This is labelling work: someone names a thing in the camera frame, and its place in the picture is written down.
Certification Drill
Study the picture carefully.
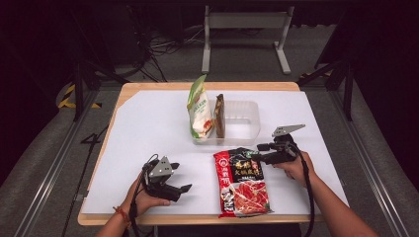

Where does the white table sheet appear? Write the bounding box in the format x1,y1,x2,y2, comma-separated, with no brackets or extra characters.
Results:
81,90,350,216

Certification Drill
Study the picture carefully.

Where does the red black seasoning packet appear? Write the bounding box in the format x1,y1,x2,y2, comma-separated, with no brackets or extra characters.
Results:
212,147,273,219

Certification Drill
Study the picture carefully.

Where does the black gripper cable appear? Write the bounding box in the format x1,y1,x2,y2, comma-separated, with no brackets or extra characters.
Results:
289,140,316,237
128,152,160,237

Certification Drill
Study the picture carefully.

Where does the green white snack bag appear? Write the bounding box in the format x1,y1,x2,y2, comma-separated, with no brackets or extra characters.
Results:
186,74,215,140

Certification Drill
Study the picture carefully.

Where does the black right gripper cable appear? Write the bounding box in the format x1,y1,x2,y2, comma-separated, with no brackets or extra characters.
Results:
289,140,316,237

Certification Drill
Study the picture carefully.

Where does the gold foil packet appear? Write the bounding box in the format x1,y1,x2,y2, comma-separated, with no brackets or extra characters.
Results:
213,93,227,139

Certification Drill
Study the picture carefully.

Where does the red woven bracelet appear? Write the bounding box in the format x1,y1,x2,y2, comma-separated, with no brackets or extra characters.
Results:
112,205,131,225

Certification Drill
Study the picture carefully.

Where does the black metal stand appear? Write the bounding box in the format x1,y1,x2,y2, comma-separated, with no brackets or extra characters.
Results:
70,58,130,122
295,58,356,121

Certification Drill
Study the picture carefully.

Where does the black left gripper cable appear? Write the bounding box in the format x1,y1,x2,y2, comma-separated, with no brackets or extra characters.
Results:
128,152,160,237

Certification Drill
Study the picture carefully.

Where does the clear plastic container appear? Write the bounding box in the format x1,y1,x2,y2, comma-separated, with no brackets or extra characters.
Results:
191,100,262,147

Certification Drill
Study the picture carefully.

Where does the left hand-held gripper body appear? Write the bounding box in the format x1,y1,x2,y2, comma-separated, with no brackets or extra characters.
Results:
141,155,183,202

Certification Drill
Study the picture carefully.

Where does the person's right hand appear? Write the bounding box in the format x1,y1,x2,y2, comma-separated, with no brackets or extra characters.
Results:
272,150,316,190

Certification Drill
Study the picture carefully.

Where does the yellow black hazard tape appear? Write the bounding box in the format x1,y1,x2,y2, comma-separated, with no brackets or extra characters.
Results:
57,83,103,110

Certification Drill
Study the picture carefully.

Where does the person's left hand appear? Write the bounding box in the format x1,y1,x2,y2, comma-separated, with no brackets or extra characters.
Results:
120,173,172,219

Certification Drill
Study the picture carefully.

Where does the bundle of black floor cables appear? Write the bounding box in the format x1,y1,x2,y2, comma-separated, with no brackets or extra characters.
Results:
125,24,206,83

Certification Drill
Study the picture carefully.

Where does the aluminium floor rail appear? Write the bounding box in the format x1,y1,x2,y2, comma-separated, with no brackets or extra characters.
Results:
13,89,100,237
329,89,411,237

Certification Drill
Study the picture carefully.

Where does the white metal stand frame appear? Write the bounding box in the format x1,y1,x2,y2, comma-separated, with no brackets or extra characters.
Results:
201,4,295,75

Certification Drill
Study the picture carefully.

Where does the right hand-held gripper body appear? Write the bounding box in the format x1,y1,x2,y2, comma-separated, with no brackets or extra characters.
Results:
261,123,306,166

